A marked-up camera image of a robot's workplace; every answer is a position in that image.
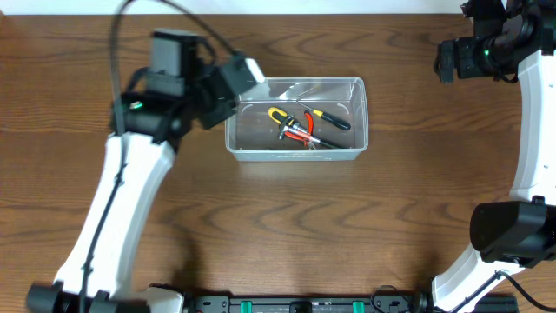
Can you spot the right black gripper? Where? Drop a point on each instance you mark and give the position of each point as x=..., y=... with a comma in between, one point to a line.
x=461, y=49

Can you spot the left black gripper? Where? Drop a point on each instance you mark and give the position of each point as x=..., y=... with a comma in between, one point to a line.
x=215, y=112

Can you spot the stubby yellow black screwdriver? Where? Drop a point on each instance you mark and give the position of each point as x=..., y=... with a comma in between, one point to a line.
x=282, y=117

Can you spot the red handled pliers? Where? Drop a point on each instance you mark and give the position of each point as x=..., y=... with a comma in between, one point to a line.
x=309, y=130

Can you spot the slim black yellow screwdriver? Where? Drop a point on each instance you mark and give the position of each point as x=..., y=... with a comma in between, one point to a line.
x=329, y=118

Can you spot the small black orange hammer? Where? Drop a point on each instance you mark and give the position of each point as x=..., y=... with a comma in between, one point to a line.
x=301, y=133

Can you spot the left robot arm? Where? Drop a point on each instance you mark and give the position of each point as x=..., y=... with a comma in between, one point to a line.
x=152, y=115

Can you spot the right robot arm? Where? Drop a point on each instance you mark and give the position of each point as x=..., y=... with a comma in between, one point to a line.
x=512, y=42

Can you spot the clear plastic container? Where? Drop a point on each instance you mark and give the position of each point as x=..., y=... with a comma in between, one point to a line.
x=252, y=136

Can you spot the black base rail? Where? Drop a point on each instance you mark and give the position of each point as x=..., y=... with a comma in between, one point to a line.
x=392, y=301

